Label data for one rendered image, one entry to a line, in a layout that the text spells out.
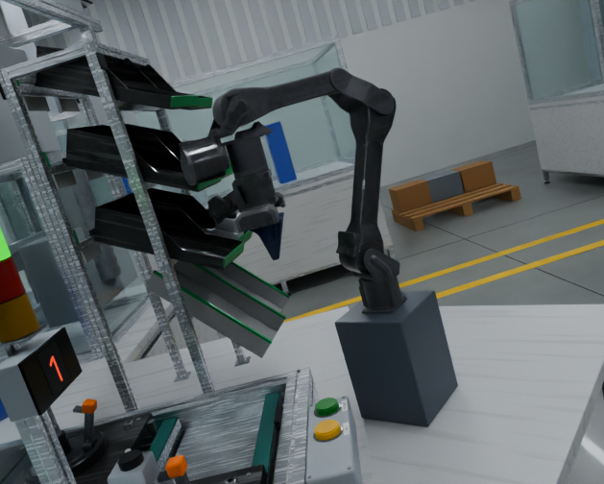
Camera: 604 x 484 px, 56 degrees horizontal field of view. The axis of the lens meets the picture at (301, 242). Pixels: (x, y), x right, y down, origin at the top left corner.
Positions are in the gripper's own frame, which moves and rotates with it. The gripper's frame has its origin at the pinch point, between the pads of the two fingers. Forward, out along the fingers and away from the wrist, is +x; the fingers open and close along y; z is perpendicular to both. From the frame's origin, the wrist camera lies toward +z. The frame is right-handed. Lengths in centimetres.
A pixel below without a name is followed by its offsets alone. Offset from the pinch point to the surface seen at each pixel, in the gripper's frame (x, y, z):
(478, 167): 80, -555, -169
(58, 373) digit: 6.0, 23.5, 28.7
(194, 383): 39, -42, 35
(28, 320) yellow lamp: -2.2, 24.7, 29.1
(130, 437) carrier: 28.5, 0.9, 34.2
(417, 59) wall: -71, -885, -186
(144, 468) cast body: 17.2, 32.1, 17.4
